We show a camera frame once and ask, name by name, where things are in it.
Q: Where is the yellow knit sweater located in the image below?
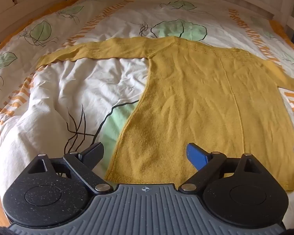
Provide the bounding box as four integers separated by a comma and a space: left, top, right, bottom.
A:
36, 36, 294, 192

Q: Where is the leaf print duvet cover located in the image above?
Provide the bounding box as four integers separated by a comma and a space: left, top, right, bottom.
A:
0, 0, 294, 201

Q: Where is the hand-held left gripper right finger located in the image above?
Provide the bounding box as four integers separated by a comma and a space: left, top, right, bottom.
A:
178, 143, 261, 192

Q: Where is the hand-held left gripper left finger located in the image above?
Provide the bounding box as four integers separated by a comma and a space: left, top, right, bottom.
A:
26, 142, 114, 193

